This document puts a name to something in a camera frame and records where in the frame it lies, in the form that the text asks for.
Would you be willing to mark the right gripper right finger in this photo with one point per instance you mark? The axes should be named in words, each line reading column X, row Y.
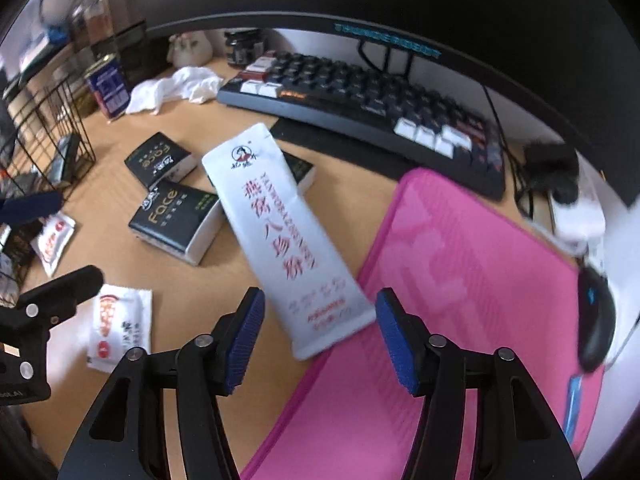
column 516, row 435

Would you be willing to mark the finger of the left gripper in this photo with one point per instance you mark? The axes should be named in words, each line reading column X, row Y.
column 27, row 208
column 53, row 302

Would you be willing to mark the small white pizza sachet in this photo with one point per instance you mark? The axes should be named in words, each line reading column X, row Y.
column 121, row 320

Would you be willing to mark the long white powder sachet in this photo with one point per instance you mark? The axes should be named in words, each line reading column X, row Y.
column 302, row 274

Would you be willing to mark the blue pen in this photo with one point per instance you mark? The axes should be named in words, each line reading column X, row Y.
column 572, row 407

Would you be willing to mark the black Face tissue pack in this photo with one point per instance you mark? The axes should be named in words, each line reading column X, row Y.
column 160, row 158
column 178, row 219

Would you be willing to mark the black computer mouse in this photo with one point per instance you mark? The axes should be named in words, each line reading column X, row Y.
column 596, row 319

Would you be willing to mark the blue tin can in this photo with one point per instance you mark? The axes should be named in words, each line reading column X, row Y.
column 109, row 87

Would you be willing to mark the pink desk mat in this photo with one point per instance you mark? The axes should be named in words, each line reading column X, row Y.
column 474, row 277

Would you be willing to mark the crumpled white tissue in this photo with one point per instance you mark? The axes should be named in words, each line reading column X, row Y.
column 197, row 85

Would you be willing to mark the flat black tissue pack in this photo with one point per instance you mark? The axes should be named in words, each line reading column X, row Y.
column 303, row 172

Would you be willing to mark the white power strip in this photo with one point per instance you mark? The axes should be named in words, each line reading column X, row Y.
column 577, row 215

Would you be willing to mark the small ceramic vase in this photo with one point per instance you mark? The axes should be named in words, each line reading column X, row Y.
column 189, row 49

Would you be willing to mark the black power adapter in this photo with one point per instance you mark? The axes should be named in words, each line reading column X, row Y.
column 552, row 168

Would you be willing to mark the black glass jar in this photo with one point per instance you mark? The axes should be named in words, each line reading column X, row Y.
column 243, row 46

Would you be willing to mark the black mechanical keyboard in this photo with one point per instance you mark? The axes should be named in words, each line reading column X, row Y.
column 382, row 110

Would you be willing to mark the black curved monitor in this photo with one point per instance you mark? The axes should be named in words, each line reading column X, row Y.
column 574, row 64

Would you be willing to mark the black wire basket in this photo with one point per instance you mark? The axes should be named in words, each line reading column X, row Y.
column 44, row 144

